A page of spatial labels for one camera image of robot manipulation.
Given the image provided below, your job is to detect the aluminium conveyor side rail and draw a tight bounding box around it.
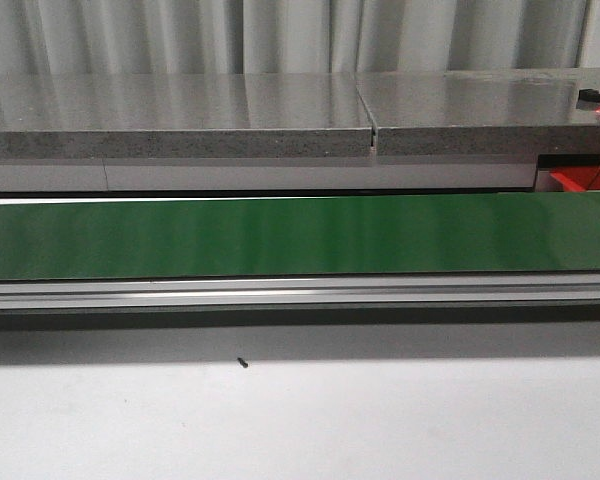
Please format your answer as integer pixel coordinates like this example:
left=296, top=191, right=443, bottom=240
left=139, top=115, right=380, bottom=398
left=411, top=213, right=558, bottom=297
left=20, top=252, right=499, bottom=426
left=0, top=273, right=600, bottom=311

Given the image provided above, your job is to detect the grey stone slab left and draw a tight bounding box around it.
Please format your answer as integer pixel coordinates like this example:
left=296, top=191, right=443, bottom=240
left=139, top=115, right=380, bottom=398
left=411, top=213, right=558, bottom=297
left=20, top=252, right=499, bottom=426
left=0, top=74, right=372, bottom=159

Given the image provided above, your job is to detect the green conveyor belt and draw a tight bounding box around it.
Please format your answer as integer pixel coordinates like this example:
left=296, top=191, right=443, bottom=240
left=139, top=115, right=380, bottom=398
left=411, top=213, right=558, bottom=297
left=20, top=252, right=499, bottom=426
left=0, top=192, right=600, bottom=281

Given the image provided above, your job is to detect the red plastic bin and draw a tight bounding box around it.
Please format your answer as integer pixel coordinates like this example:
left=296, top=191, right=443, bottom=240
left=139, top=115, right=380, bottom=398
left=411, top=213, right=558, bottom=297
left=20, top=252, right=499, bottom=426
left=550, top=166, right=600, bottom=192

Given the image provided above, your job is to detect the small electronic sensor module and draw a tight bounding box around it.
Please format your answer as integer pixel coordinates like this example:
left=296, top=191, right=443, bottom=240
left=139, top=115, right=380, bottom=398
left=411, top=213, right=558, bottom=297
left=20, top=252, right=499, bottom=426
left=576, top=89, right=600, bottom=115

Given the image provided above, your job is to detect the grey stone slab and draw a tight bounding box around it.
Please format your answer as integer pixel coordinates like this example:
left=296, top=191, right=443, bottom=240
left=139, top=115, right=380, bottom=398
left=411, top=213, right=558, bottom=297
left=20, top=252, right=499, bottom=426
left=356, top=68, right=600, bottom=156
left=0, top=74, right=372, bottom=159

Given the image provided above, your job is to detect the white curtain backdrop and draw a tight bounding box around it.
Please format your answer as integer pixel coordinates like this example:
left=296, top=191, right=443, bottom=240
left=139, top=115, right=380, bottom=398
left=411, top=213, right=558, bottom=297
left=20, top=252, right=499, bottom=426
left=0, top=1, right=600, bottom=75

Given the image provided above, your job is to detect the grey stone slab right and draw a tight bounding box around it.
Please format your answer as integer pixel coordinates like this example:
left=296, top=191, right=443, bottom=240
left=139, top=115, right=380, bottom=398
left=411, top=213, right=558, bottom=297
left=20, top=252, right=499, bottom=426
left=356, top=68, right=600, bottom=156

